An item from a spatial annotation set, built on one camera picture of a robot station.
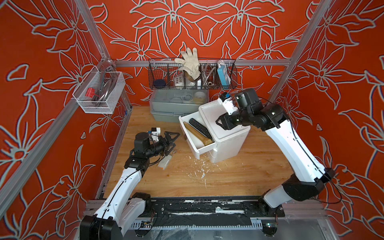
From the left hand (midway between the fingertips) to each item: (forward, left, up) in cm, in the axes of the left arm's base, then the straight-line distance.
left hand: (178, 139), depth 74 cm
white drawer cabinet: (0, -27, -1) cm, 27 cm away
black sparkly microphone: (+12, -10, -3) cm, 16 cm away
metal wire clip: (+2, +4, -17) cm, 17 cm away
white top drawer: (+1, -10, -6) cm, 11 cm away
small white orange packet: (-3, +9, -21) cm, 23 cm away
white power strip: (+39, +3, +7) cm, 40 cm away
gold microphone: (+2, -14, -3) cm, 14 cm away
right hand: (+4, -18, +12) cm, 23 cm away
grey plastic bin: (+30, +11, -6) cm, 33 cm away
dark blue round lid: (+41, +17, +4) cm, 44 cm away
